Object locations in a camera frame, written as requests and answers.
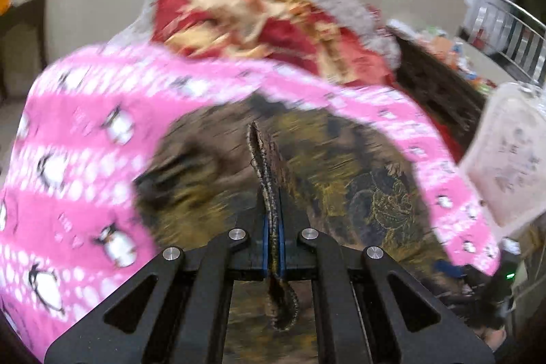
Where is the brown floral patterned garment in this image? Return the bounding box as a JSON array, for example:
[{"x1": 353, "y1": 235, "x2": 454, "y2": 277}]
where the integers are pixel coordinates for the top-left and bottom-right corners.
[{"x1": 132, "y1": 92, "x2": 454, "y2": 364}]

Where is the pink penguin bed sheet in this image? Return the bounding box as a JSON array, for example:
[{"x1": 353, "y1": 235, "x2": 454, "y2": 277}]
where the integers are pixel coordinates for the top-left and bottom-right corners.
[{"x1": 1, "y1": 45, "x2": 500, "y2": 360}]

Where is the dark wooden headboard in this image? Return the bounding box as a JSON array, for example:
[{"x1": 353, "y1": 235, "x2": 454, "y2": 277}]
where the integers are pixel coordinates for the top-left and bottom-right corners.
[{"x1": 395, "y1": 36, "x2": 486, "y2": 162}]

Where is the red and cream crumpled blanket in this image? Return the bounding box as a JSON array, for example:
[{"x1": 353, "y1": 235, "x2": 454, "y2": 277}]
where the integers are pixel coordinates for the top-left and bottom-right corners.
[{"x1": 152, "y1": 0, "x2": 394, "y2": 87}]

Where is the dark wooden chair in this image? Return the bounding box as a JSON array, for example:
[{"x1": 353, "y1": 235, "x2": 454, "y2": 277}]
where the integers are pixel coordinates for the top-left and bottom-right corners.
[{"x1": 1, "y1": 0, "x2": 48, "y2": 103}]

